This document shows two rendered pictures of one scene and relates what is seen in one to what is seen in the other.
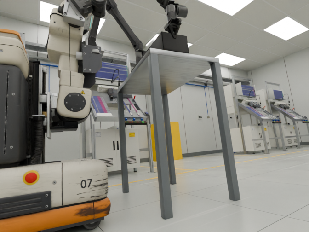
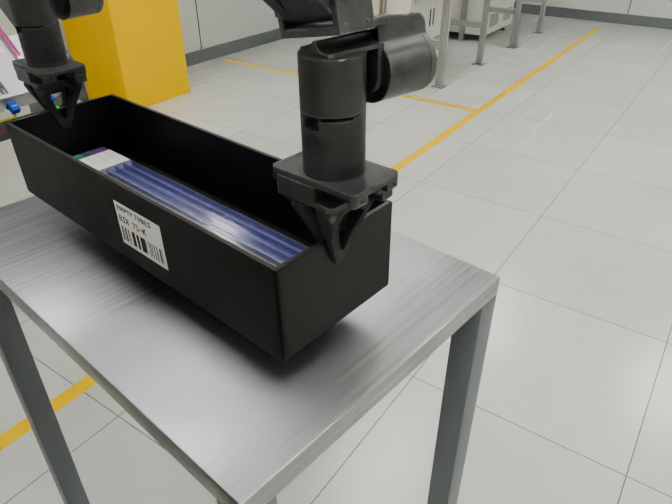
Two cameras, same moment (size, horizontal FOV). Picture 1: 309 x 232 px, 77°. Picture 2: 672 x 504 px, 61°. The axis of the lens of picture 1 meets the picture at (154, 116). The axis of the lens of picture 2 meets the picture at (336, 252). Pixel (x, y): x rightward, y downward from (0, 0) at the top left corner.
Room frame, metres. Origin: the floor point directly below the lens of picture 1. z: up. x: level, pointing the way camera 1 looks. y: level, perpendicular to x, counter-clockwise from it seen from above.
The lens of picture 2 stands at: (0.60, 0.03, 1.24)
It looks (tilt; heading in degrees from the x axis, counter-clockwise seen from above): 33 degrees down; 337
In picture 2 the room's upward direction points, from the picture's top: straight up
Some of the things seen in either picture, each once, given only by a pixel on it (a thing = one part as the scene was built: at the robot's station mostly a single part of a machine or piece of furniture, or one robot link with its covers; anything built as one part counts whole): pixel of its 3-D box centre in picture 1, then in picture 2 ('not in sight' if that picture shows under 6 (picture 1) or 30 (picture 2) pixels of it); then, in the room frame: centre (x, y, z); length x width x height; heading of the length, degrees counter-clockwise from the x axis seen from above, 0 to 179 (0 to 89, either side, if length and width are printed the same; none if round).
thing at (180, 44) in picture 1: (155, 63); (176, 195); (1.29, -0.04, 0.90); 0.57 x 0.17 x 0.11; 25
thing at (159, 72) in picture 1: (165, 133); (231, 435); (1.30, -0.06, 0.40); 0.70 x 0.45 x 0.80; 25
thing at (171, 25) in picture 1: (172, 32); (328, 215); (1.05, -0.15, 0.97); 0.07 x 0.07 x 0.09; 26
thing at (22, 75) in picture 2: not in sight; (54, 96); (1.56, 0.09, 0.97); 0.07 x 0.07 x 0.09; 25
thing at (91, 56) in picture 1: (87, 64); not in sight; (1.10, 0.38, 0.84); 0.28 x 0.16 x 0.22; 25
